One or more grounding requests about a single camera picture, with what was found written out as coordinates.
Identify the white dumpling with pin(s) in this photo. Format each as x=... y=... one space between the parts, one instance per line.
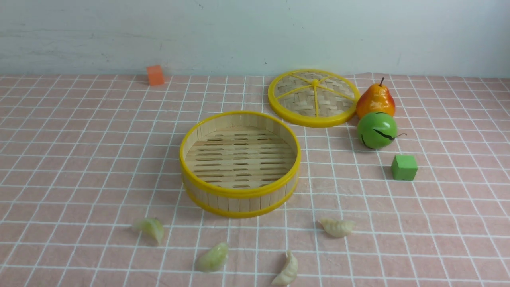
x=337 y=228
x=289 y=272

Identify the green dumpling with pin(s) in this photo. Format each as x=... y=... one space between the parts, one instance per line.
x=151 y=227
x=214 y=259

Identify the bamboo steamer tray yellow rim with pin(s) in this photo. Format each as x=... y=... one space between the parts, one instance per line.
x=240 y=164

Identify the bamboo steamer lid yellow rim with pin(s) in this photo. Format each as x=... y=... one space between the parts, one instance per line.
x=313 y=98

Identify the orange foam cube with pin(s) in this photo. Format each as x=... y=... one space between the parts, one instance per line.
x=155 y=75

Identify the green toy apple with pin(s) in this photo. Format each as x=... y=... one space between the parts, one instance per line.
x=376 y=130

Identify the orange yellow toy pear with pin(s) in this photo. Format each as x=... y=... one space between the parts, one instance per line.
x=376 y=98

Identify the green foam cube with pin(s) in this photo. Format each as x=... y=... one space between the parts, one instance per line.
x=404 y=167

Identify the pink checkered tablecloth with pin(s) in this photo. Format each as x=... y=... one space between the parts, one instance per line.
x=84 y=157

